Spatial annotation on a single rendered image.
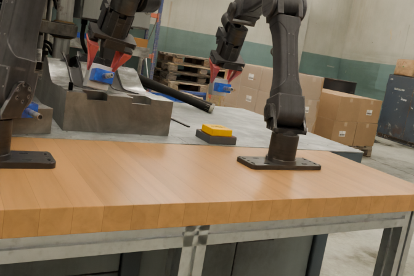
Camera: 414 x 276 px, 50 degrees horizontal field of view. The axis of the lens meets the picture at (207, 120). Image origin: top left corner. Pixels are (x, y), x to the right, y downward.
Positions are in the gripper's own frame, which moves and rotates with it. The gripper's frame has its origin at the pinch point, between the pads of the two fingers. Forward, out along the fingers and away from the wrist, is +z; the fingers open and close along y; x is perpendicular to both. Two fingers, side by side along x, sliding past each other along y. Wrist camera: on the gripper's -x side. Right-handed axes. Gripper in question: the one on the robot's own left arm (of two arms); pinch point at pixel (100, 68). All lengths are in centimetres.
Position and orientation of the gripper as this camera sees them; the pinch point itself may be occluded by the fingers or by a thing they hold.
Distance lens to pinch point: 106.8
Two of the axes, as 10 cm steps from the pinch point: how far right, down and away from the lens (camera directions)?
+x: 3.2, 5.3, -7.9
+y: -8.5, -2.0, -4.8
